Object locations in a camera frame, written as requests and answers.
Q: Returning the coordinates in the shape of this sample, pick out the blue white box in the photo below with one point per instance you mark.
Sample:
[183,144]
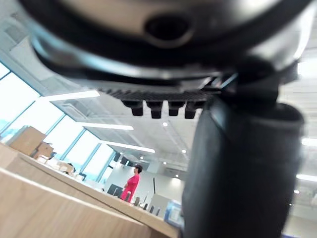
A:
[174,210]

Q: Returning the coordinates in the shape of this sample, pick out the small cardboard box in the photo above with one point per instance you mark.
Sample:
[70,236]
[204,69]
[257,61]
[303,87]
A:
[44,150]

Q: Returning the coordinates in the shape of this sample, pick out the ceiling mounted black screen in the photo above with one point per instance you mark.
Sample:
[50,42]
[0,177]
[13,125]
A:
[125,161]

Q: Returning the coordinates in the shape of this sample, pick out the person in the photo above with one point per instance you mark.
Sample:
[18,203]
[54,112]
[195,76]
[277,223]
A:
[131,184]

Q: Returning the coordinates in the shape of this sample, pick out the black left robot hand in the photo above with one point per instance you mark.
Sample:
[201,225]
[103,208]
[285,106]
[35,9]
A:
[237,161]

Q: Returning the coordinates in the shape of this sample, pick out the black monitor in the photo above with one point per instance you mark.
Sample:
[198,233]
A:
[114,190]

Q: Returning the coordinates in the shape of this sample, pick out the large cardboard box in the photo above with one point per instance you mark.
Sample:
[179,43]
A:
[26,140]

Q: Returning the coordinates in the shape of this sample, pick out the long ceiling light strip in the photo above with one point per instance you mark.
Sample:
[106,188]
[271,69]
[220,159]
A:
[74,96]
[106,126]
[131,147]

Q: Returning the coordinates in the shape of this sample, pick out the wooden cabinet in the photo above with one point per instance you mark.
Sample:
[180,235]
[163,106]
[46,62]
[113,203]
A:
[62,198]

